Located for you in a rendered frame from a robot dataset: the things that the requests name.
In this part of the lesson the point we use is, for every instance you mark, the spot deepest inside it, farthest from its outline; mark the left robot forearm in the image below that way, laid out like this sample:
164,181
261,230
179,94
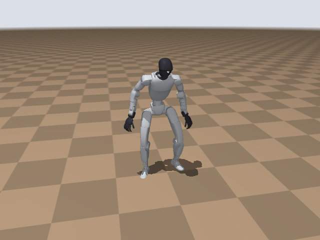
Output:
183,105

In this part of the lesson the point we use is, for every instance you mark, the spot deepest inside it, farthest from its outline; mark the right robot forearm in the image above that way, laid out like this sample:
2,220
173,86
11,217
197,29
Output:
133,103

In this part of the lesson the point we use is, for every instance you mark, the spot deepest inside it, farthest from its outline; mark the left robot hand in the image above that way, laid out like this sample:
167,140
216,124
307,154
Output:
188,120

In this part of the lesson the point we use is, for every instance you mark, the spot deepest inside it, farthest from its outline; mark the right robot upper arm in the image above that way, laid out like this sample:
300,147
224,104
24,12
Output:
145,80

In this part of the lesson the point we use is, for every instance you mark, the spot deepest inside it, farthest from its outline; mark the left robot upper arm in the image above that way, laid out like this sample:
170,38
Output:
179,86

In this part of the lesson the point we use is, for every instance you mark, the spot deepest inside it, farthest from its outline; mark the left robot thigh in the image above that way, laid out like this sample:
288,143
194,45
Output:
175,124

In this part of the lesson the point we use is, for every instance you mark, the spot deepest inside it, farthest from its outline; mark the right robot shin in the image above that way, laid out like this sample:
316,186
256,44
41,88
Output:
144,157

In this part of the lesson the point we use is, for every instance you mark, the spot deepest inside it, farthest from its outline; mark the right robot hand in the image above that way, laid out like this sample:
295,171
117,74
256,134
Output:
129,122

